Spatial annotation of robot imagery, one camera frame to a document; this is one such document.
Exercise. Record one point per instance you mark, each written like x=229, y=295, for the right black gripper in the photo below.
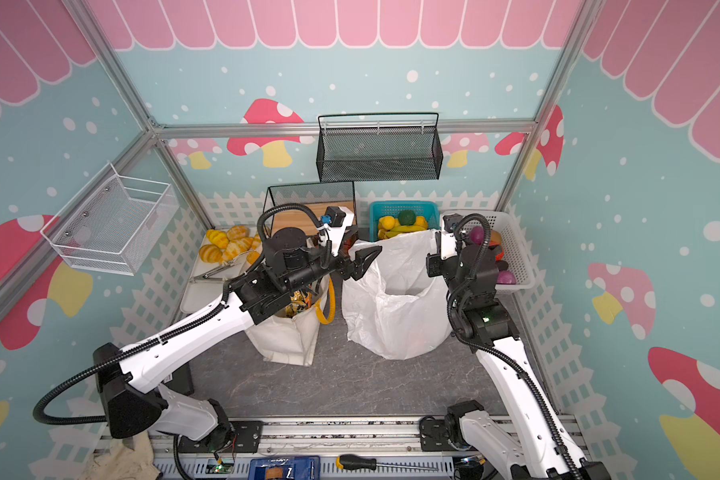
x=434, y=264

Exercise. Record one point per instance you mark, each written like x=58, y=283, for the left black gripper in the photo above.
x=360, y=265

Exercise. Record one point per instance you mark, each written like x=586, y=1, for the white plastic grocery bag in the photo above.
x=396, y=310

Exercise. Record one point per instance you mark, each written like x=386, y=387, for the gold black snack bag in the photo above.
x=300, y=301

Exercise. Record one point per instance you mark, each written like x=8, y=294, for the white canvas tote bag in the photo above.
x=293, y=340

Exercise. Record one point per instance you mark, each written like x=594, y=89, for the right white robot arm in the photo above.
x=541, y=448

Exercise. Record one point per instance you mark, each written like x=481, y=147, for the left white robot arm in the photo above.
x=130, y=381

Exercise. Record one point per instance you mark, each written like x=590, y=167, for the purple onion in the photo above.
x=506, y=277

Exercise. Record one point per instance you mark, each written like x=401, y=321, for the white plastic vegetable basket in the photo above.
x=516, y=254

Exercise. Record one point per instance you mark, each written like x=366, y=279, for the yellow lemon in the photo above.
x=387, y=223

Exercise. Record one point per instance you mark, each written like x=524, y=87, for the green avocado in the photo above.
x=407, y=218

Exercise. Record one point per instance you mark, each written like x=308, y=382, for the yellow banana bunch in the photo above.
x=398, y=230

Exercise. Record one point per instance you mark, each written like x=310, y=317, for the teal plastic fruit basket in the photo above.
x=427, y=212

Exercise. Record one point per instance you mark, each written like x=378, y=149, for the striped bread roll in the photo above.
x=218, y=238

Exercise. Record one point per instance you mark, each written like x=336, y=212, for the metal tongs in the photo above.
x=220, y=273

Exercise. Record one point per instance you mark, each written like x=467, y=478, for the blue electronics box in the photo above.
x=285, y=468

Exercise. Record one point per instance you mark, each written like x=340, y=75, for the beige cloth rag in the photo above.
x=123, y=462

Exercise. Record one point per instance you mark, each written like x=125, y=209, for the black mesh wall basket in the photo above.
x=390, y=146

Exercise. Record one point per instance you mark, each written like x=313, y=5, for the black handled screwdriver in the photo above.
x=352, y=462

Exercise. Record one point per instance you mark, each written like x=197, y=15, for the white wire wall basket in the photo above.
x=112, y=224

